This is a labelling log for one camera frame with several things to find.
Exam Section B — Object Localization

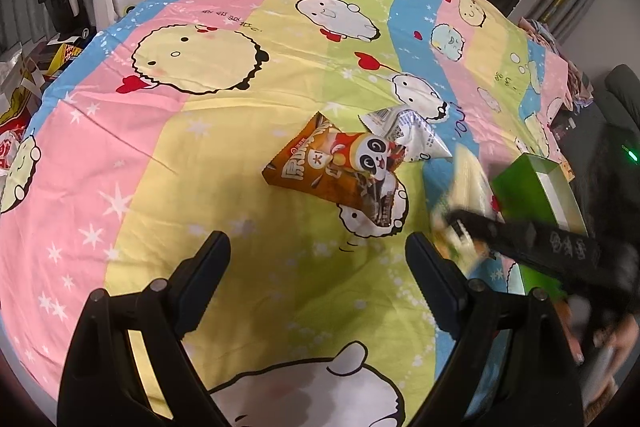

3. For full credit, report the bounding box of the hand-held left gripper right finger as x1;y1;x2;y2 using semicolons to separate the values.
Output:
405;232;586;427

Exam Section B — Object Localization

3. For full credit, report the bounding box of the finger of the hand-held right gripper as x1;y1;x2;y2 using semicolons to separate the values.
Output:
444;207;518;260

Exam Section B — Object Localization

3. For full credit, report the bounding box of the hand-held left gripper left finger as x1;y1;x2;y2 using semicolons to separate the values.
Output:
57;231;232;427

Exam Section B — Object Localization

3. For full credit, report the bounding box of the green yellow snack packet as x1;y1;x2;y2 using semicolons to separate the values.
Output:
430;144;501;273

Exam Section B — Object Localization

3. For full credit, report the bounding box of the green cardboard box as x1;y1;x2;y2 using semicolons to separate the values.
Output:
490;154;591;298

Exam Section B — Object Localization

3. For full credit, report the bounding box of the person's right hand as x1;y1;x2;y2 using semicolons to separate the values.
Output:
562;294;636;368

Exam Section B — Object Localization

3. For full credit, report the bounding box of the silver white snack packet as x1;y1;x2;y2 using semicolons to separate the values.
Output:
361;106;451;164

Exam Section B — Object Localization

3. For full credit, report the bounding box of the orange panda snack packet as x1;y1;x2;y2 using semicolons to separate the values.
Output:
262;112;408;228

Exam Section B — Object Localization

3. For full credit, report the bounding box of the printed pastel blanket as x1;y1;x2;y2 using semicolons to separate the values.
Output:
0;0;601;427

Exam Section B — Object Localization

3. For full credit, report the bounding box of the dark grey sofa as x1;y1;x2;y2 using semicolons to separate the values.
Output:
602;64;640;132

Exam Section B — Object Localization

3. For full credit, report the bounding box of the heap of pink patterned clothes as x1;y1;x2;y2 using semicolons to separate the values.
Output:
517;17;596;108

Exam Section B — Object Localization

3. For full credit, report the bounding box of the pile of yellow red bags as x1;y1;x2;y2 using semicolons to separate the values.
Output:
0;39;86;170

